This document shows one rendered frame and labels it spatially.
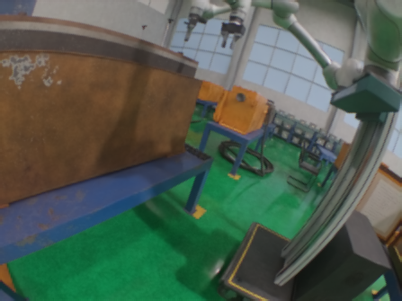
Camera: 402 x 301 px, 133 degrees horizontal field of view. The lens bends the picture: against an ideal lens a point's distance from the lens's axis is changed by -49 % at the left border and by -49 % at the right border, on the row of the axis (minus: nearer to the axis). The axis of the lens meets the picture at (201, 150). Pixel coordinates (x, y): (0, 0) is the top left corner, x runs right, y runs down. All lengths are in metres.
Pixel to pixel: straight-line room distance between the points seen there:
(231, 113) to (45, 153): 2.75
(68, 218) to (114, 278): 0.65
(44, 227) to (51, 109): 0.44
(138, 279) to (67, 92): 1.16
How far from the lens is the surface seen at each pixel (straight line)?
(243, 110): 2.96
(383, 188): 1.62
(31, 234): 0.77
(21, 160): 0.79
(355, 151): 1.09
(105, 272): 1.33
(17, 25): 0.78
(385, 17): 0.56
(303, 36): 1.34
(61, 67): 0.71
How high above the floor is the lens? 1.21
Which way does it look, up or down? 21 degrees down
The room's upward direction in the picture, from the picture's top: 18 degrees clockwise
